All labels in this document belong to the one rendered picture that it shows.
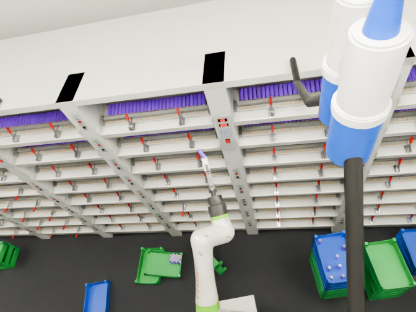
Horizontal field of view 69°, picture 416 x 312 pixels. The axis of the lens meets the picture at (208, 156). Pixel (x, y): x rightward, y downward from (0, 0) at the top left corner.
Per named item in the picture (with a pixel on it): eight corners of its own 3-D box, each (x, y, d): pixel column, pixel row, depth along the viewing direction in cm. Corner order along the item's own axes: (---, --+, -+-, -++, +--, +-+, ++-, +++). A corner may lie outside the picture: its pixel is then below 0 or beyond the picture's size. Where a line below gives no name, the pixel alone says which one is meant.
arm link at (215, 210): (229, 211, 155) (229, 213, 146) (207, 217, 155) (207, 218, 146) (226, 200, 156) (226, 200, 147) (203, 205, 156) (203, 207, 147)
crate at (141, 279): (160, 285, 257) (156, 282, 250) (138, 284, 261) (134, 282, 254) (164, 249, 274) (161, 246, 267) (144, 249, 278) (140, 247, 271)
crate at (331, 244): (360, 281, 184) (363, 278, 178) (327, 285, 187) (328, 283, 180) (343, 234, 202) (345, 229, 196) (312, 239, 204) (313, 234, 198)
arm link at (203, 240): (210, 289, 155) (223, 299, 146) (191, 298, 148) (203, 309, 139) (204, 222, 149) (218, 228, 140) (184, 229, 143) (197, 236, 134)
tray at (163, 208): (240, 209, 226) (238, 207, 218) (164, 212, 239) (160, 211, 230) (239, 183, 233) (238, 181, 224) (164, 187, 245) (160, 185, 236)
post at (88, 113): (181, 236, 278) (72, 101, 137) (171, 236, 280) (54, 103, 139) (184, 215, 289) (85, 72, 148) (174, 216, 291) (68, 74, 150)
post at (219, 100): (258, 234, 263) (224, 81, 123) (247, 234, 265) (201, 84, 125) (257, 213, 275) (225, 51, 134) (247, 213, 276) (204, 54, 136)
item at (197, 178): (233, 184, 196) (229, 179, 183) (145, 189, 208) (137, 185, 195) (231, 155, 202) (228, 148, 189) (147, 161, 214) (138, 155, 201)
